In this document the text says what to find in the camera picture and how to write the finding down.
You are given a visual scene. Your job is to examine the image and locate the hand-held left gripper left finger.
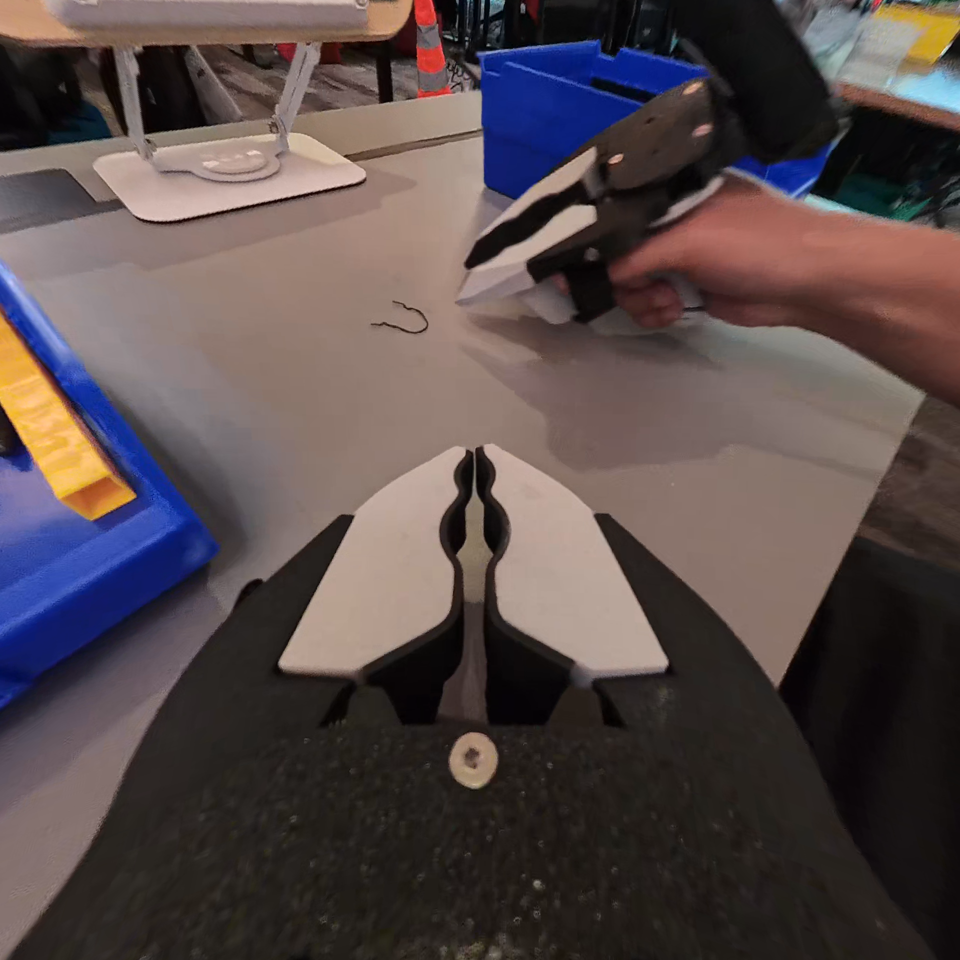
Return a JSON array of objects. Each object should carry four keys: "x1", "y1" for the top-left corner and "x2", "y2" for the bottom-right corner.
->
[{"x1": 277, "y1": 446, "x2": 477, "y2": 684}]

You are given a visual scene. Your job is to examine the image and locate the yellow block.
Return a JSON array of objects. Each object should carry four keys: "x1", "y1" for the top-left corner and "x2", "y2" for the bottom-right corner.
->
[{"x1": 0, "y1": 309, "x2": 139, "y2": 522}]

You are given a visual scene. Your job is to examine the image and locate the thin black hair tie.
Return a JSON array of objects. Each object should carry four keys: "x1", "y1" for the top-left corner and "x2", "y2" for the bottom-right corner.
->
[{"x1": 369, "y1": 300, "x2": 431, "y2": 336}]

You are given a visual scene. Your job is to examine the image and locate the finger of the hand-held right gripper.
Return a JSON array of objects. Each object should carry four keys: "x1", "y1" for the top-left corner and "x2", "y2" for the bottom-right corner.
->
[
  {"x1": 454, "y1": 204, "x2": 601, "y2": 310},
  {"x1": 463, "y1": 146, "x2": 601, "y2": 271}
]

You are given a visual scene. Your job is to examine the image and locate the person's right forearm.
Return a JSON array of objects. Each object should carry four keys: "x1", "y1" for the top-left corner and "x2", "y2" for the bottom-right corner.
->
[{"x1": 795, "y1": 206, "x2": 960, "y2": 412}]

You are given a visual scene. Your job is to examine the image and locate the orange traffic cone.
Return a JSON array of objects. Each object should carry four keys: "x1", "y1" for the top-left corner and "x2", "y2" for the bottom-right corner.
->
[{"x1": 412, "y1": 0, "x2": 455, "y2": 100}]

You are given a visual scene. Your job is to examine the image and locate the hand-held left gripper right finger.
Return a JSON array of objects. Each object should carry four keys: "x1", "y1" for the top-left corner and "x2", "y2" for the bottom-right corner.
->
[{"x1": 474, "y1": 442, "x2": 670, "y2": 689}]

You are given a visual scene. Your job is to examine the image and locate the labelled blue plastic bin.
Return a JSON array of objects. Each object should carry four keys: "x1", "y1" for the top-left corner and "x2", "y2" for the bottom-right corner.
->
[{"x1": 0, "y1": 257, "x2": 222, "y2": 712}]

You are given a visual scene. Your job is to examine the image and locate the person's right hand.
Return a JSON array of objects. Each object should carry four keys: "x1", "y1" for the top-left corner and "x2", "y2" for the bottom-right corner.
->
[{"x1": 553, "y1": 178, "x2": 811, "y2": 333}]

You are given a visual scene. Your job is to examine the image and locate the white folding stand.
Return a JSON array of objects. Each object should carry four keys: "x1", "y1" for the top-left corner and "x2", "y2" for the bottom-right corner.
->
[{"x1": 92, "y1": 41, "x2": 369, "y2": 225}]

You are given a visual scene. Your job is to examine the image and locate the black table mat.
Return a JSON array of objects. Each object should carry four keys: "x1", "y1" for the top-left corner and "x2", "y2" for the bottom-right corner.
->
[{"x1": 0, "y1": 168, "x2": 102, "y2": 235}]

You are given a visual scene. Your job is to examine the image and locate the person's dark trousers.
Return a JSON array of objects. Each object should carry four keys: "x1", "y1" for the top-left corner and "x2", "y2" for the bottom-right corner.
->
[{"x1": 778, "y1": 534, "x2": 960, "y2": 960}]

